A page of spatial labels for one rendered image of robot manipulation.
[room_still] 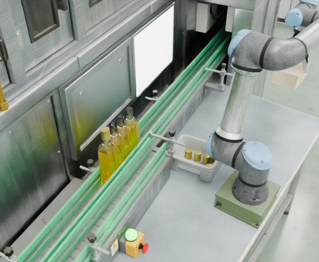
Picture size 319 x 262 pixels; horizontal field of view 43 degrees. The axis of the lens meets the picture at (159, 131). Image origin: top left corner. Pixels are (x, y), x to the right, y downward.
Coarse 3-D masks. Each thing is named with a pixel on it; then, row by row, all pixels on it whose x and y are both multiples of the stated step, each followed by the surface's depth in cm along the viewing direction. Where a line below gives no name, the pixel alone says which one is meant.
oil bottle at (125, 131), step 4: (120, 128) 160; (124, 128) 160; (128, 128) 162; (120, 132) 159; (124, 132) 160; (128, 132) 162; (124, 136) 160; (128, 136) 163; (124, 140) 161; (128, 140) 164; (124, 144) 162; (128, 144) 166; (124, 148) 164; (128, 148) 167; (128, 152) 168
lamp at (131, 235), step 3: (126, 231) 151; (129, 231) 150; (132, 231) 150; (135, 231) 151; (126, 234) 150; (129, 234) 149; (132, 234) 149; (135, 234) 150; (126, 237) 150; (129, 237) 149; (132, 237) 149; (135, 237) 150; (129, 240) 150; (132, 240) 150; (135, 240) 151
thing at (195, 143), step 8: (184, 136) 196; (192, 136) 195; (176, 144) 191; (192, 144) 197; (200, 144) 194; (176, 152) 193; (184, 152) 197; (192, 152) 197; (184, 160) 182; (192, 160) 193; (208, 168) 179
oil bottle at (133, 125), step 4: (132, 120) 164; (136, 120) 165; (128, 124) 163; (132, 124) 163; (136, 124) 166; (132, 128) 164; (136, 128) 167; (132, 132) 165; (136, 132) 168; (132, 136) 166; (136, 136) 169; (132, 140) 168; (136, 140) 170; (132, 144) 169; (136, 144) 171; (132, 148) 170
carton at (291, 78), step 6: (294, 66) 193; (300, 66) 193; (276, 72) 191; (282, 72) 189; (288, 72) 188; (294, 72) 188; (300, 72) 188; (276, 78) 193; (282, 78) 191; (288, 78) 189; (294, 78) 187; (300, 78) 192; (282, 84) 193; (288, 84) 191; (294, 84) 189
